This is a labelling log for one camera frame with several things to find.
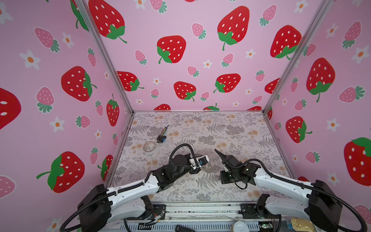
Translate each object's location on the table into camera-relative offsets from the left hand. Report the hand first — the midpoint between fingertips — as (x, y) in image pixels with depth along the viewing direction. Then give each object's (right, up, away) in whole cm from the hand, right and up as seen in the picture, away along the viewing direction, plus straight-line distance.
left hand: (201, 154), depth 75 cm
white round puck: (+18, -32, -9) cm, 37 cm away
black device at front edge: (-11, -36, -4) cm, 38 cm away
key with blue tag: (+4, -11, +12) cm, 16 cm away
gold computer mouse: (+46, -32, -8) cm, 56 cm away
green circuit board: (+32, -35, -4) cm, 48 cm away
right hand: (+10, -15, +7) cm, 20 cm away
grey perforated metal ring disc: (-35, 0, +26) cm, 44 cm away
